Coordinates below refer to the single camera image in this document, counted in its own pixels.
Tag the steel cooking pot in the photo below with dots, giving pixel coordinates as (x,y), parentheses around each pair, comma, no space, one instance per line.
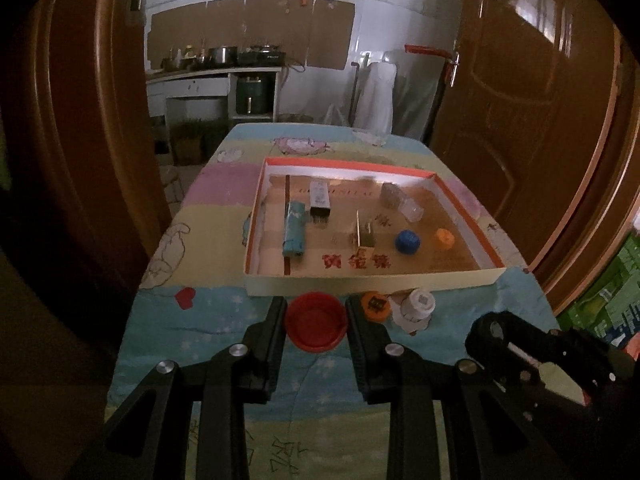
(223,56)

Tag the black gas stove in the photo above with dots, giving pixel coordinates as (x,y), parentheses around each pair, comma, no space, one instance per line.
(262,56)

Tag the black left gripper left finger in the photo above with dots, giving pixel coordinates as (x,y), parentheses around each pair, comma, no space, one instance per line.
(265,345)

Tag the teal rectangular box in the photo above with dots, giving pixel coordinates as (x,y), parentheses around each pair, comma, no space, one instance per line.
(293,243)

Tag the red bottle cap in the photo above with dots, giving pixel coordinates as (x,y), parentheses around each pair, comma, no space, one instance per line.
(316,322)

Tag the white black rectangular box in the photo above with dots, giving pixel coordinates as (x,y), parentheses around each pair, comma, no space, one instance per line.
(319,199)

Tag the green printed carton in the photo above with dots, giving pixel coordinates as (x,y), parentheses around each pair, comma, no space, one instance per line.
(609,308)

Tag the cartoon patterned tablecloth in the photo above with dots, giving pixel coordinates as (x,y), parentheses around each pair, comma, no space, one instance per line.
(192,304)

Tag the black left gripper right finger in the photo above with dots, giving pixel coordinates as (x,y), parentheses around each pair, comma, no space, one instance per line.
(373,354)

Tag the cardboard sheet on wall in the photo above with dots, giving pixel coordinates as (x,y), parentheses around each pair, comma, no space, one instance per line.
(313,33)

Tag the plain orange bottle cap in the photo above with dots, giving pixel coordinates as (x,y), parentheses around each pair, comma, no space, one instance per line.
(444,239)

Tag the white plastic sheet roll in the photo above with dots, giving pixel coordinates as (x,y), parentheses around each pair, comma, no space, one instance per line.
(397,94)

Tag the brown wooden door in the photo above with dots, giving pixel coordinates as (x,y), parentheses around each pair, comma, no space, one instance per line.
(541,123)

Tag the shallow cardboard tray box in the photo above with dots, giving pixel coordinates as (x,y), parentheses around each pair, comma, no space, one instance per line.
(341,227)

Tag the gold rectangular box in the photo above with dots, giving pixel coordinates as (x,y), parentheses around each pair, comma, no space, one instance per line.
(364,234)

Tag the left wooden door frame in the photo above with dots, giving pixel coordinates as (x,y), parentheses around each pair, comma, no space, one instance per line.
(85,89)

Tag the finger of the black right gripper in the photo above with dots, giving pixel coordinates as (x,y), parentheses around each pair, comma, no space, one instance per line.
(527,373)

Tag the dark green appliance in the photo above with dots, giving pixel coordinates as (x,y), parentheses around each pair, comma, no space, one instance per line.
(250,95)

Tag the blue bottle cap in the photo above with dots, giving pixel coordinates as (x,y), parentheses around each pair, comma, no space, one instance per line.
(407,242)

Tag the orange cap with black print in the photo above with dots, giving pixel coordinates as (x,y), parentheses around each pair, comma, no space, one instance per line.
(376,307)

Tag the white kitchen counter cabinet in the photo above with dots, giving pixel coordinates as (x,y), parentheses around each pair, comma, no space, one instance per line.
(210,95)

